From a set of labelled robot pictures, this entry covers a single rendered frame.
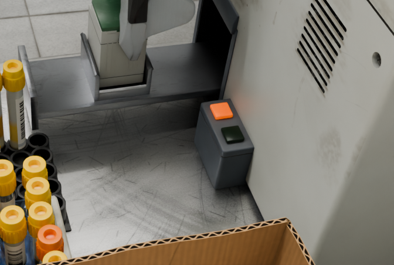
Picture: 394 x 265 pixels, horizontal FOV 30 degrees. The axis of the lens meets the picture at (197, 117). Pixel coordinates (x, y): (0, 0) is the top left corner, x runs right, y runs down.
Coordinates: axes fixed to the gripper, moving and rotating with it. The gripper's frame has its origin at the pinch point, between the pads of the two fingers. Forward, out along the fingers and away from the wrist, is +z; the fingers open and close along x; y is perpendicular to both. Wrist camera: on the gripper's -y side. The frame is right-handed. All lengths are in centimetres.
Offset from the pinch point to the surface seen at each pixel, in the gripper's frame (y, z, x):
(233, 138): 7.4, 4.2, -10.6
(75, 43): 21, 97, 110
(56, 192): -7.2, 7.1, -10.8
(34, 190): -9.9, -2.1, -17.5
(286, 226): 3.6, -5.0, -25.6
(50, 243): -9.7, -2.2, -21.7
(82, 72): -2.6, 5.6, 0.9
